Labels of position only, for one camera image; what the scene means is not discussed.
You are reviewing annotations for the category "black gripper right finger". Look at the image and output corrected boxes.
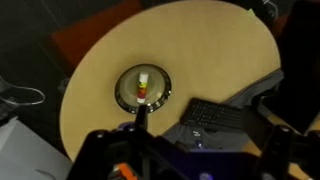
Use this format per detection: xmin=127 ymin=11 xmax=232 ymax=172
xmin=242 ymin=107 xmax=320 ymax=180

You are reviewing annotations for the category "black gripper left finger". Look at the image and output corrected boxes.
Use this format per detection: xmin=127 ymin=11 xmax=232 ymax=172
xmin=67 ymin=105 xmax=187 ymax=180

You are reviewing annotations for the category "white yellow orange glue stick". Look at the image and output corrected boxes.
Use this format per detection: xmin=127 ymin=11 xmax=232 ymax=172
xmin=137 ymin=72 xmax=149 ymax=103

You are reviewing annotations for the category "grey fabric bag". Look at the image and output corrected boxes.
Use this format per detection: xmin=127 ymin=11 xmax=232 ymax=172
xmin=163 ymin=70 xmax=284 ymax=151

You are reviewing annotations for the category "green bowl with dark rim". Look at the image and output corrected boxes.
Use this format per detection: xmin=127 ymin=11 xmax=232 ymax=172
xmin=115 ymin=64 xmax=172 ymax=114

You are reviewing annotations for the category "black computer keyboard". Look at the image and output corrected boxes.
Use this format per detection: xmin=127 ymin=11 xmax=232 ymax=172
xmin=180 ymin=98 xmax=242 ymax=130

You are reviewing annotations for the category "white box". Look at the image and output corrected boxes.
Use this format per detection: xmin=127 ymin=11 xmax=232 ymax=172
xmin=0 ymin=118 xmax=72 ymax=180

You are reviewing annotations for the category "red chair seat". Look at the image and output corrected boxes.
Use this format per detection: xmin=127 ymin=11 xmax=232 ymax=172
xmin=51 ymin=0 xmax=142 ymax=71

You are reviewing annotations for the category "clear plastic object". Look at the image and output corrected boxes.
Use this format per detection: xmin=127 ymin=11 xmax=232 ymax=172
xmin=0 ymin=76 xmax=46 ymax=106

